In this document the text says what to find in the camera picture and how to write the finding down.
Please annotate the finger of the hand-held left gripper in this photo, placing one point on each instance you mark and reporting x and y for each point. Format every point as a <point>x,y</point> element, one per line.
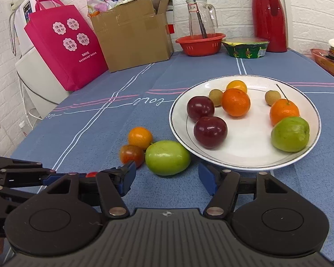
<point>5,197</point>
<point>22,173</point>

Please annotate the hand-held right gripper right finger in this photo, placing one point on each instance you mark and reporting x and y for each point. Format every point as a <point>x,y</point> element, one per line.
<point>207,178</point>

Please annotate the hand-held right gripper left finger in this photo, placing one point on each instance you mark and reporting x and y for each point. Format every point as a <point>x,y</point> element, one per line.
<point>128,178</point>

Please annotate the red-green tomato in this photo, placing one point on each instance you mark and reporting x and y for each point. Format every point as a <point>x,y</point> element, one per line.
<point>130,154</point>

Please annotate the red cherry tomato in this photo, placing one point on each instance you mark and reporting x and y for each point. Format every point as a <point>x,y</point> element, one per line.
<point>91,174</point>

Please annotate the small orange tangerine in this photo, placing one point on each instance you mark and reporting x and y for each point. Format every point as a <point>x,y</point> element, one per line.
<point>140,137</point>

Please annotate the green apple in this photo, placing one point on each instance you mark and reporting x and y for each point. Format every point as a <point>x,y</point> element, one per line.
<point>289,135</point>
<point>167,158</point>

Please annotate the dark red plum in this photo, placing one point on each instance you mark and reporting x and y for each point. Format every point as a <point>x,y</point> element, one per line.
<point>210,132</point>
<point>200,108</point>

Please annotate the white plate with blue rim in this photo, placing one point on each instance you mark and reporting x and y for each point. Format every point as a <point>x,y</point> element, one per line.
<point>247,144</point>

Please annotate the tan longan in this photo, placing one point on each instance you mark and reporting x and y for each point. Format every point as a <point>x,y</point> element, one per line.
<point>215,97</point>
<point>272,98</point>

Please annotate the small yellow-orange tangerine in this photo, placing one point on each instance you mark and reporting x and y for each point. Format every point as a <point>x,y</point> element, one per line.
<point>236,85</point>

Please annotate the orange mandarin with stem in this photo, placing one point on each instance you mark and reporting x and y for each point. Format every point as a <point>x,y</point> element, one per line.
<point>284,112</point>

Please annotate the small clear bottle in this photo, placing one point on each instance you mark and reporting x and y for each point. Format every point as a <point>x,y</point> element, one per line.
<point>22,129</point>

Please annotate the blue striped tablecloth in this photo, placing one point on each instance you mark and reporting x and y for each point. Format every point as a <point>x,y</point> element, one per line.
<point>100,133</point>

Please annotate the white appliance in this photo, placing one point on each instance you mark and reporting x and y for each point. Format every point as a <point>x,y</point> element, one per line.
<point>36,83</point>

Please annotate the pink tote bag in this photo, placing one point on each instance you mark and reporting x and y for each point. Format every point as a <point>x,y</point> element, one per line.
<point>53,61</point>

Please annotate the red plastic basket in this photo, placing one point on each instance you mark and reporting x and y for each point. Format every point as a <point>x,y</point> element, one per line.
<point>200,48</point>

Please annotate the green instant noodle bowl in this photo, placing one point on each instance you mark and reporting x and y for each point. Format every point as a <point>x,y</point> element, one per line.
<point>245,51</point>

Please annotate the brown cardboard box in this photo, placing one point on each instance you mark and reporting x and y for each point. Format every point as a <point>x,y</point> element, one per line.
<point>133,41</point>

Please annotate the glass pitcher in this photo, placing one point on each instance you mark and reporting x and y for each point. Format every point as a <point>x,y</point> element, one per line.
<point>208,22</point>

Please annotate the dark utensil in pitcher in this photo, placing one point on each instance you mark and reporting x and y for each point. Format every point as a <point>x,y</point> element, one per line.
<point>200,22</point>

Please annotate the orange plastic bowl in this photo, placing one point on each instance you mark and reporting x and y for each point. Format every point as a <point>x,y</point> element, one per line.
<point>328,66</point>

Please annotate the red thermos jug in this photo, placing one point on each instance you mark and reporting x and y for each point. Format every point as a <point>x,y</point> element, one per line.
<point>267,25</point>

